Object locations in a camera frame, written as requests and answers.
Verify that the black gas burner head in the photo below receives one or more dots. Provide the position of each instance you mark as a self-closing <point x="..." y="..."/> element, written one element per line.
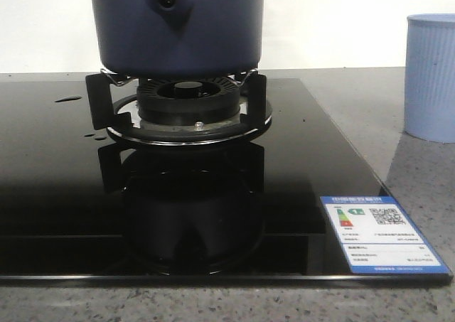
<point x="183" y="103"/>

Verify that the blue white energy label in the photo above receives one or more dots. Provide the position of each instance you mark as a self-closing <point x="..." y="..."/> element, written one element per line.
<point x="377" y="237"/>

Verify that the black pot support grate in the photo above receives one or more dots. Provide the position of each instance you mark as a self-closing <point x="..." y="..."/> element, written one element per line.
<point x="122" y="121"/>

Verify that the light blue ribbed cup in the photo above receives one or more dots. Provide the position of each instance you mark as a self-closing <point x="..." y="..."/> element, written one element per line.
<point x="429" y="77"/>

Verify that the dark blue saucepan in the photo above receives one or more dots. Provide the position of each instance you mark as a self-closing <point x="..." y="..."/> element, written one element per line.
<point x="179" y="38"/>

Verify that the black glass gas cooktop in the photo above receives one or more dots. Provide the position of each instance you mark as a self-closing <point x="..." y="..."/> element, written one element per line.
<point x="79" y="208"/>

